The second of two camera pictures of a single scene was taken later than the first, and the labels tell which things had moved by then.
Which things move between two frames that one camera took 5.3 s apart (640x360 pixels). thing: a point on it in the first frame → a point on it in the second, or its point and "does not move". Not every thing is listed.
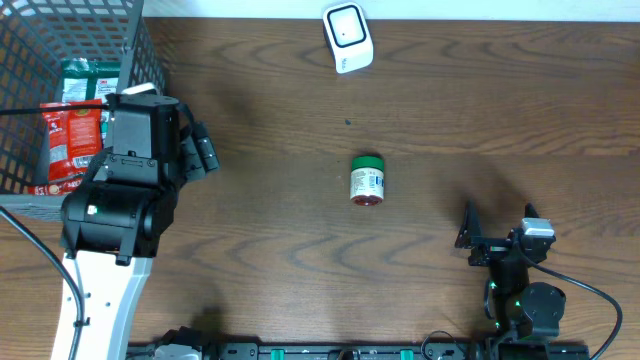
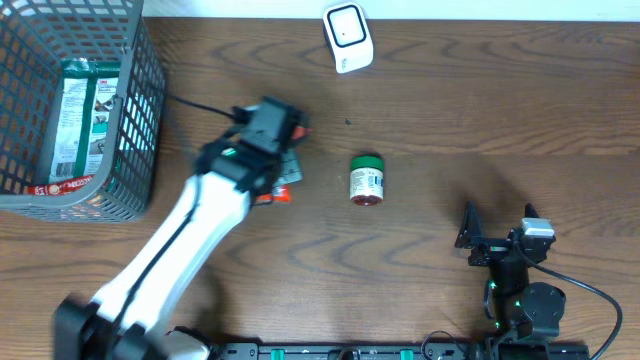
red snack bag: (76, 137) → (282, 193)
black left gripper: (197, 153) → (290, 164)
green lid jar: (367, 180) does not move
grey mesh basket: (35, 37) does not move
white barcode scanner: (349, 36) does not move
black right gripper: (471, 236) does not move
